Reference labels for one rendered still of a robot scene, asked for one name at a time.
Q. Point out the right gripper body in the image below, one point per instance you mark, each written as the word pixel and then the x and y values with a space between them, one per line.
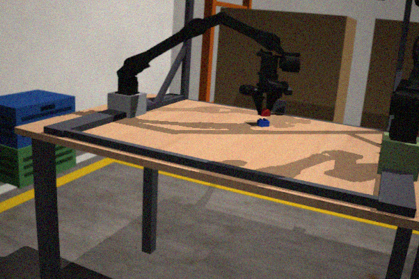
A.
pixel 254 91

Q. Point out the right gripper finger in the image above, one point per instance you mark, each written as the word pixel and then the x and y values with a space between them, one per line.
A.
pixel 271 101
pixel 258 103

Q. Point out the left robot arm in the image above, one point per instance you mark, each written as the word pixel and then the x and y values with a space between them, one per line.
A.
pixel 404 126

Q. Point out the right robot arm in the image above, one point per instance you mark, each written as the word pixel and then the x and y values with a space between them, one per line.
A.
pixel 289 62

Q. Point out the blue toy brick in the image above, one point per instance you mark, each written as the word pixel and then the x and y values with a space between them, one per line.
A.
pixel 263 122

